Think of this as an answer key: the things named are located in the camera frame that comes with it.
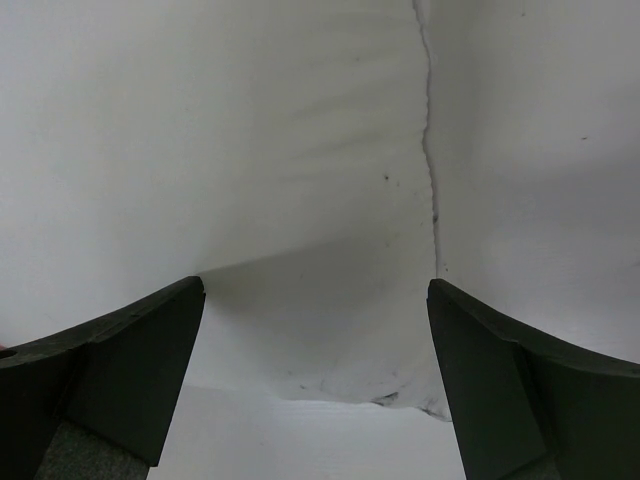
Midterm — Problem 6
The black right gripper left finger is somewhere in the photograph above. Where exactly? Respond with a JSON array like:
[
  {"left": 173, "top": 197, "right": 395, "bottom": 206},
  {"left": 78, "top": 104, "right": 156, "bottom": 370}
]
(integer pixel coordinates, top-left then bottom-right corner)
[{"left": 1, "top": 276, "right": 205, "bottom": 479}]

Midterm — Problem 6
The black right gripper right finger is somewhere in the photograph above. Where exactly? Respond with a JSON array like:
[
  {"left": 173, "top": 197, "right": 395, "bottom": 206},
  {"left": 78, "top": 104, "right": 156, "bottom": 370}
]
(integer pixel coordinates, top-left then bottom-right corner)
[{"left": 427, "top": 279, "right": 639, "bottom": 479}]

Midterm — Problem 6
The white pillow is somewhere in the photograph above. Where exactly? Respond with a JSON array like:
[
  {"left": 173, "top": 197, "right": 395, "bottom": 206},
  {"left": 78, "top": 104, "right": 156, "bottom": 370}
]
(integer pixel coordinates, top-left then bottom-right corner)
[{"left": 1, "top": 1, "right": 639, "bottom": 418}]

